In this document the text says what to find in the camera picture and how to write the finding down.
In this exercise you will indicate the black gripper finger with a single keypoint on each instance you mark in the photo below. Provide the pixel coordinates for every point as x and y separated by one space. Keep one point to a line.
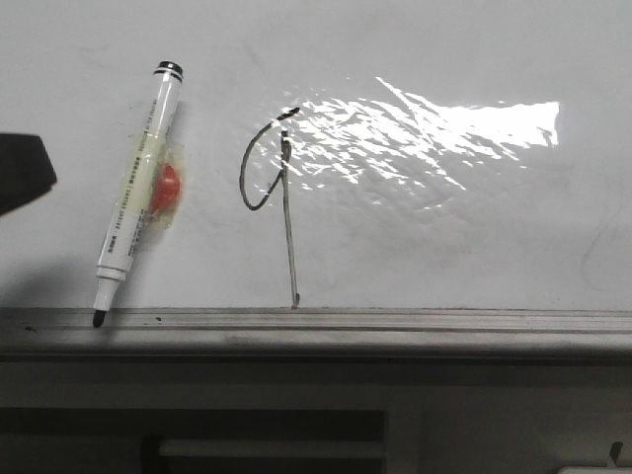
26 170

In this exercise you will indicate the white black whiteboard marker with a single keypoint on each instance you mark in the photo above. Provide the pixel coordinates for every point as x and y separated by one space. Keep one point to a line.
137 188

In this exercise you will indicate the white glossy whiteboard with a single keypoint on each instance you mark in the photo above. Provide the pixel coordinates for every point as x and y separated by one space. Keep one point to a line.
420 154

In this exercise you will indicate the red magnet under tape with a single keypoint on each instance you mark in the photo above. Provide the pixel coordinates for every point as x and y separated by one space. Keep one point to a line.
167 190

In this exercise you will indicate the aluminium whiteboard frame rail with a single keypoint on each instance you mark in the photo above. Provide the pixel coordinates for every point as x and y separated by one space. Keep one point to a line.
319 333

